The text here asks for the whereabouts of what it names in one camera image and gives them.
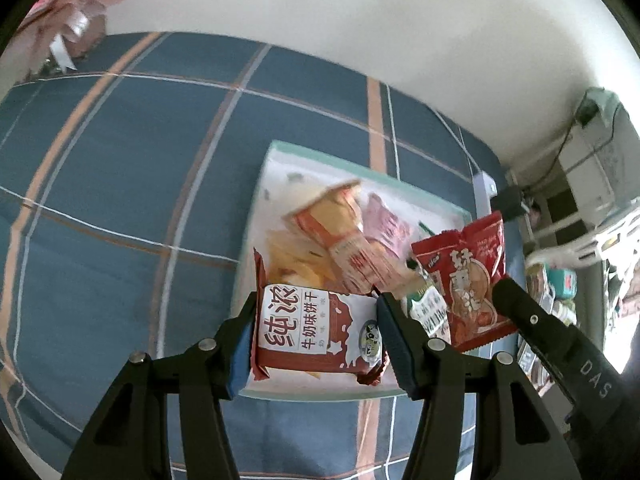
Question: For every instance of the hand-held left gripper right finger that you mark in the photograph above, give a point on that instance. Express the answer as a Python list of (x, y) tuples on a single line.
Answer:
[(400, 355)]

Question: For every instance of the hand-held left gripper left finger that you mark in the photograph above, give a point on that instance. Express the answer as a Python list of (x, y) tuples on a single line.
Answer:
[(240, 360)]

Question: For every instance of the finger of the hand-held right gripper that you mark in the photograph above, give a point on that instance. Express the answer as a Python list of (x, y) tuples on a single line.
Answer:
[(550, 335)]

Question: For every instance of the white and green snack packet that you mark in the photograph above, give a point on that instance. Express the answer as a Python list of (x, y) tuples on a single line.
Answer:
[(427, 310)]

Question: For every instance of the brown and white biscuit packet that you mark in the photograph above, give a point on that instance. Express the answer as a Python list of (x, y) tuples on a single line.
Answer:
[(310, 335)]

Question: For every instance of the bright red snack packet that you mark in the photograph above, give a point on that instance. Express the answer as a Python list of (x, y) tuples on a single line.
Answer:
[(470, 285)]

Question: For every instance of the yellow cake packet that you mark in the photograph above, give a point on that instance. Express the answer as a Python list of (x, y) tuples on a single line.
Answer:
[(295, 260)]

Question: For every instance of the pink and purple snack packet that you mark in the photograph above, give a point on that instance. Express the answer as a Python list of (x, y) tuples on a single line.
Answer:
[(387, 225)]

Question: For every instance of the orange and white cracker packet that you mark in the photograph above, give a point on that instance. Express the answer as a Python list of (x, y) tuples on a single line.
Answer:
[(325, 220)]

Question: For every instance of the light green box tray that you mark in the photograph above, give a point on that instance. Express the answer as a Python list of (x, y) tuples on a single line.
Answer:
[(280, 180)]

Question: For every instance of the white shelf rack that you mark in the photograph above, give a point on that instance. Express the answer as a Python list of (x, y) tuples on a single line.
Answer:
[(575, 252)]

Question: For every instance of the black charger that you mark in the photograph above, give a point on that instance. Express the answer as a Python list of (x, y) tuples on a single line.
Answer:
[(507, 202)]

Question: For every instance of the white power strip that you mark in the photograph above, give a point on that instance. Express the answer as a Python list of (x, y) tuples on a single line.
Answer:
[(482, 195)]

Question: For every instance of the white box appliance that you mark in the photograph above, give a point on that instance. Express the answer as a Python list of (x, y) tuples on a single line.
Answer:
[(600, 160)]

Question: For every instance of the pink rose bouquet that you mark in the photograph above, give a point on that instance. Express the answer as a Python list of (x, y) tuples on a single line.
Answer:
[(65, 0)]

